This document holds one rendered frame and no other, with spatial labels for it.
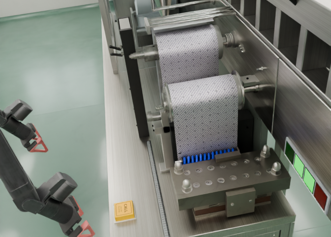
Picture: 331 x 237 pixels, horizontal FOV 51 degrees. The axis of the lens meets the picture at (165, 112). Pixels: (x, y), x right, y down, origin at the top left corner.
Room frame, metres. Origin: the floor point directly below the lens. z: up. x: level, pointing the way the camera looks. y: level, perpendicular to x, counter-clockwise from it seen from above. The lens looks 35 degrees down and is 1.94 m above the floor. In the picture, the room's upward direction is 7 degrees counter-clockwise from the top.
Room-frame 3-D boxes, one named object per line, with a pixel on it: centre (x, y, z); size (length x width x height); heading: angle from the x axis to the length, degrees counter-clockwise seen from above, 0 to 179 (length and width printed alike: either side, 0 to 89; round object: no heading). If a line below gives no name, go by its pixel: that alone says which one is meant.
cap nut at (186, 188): (0.84, -0.04, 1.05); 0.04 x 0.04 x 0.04
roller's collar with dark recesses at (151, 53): (1.31, 0.03, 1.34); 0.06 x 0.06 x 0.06; 5
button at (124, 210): (0.88, 0.20, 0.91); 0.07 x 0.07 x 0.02; 5
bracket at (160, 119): (1.09, 0.02, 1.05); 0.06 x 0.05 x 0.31; 95
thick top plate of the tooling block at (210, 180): (0.90, -0.20, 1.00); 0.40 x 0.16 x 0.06; 95
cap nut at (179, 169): (0.93, -0.02, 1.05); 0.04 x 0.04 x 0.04
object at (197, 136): (1.01, -0.14, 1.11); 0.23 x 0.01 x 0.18; 95
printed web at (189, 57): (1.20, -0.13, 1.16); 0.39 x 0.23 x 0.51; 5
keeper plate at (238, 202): (0.81, -0.22, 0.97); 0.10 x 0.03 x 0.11; 95
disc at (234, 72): (1.08, -0.27, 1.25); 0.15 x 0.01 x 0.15; 5
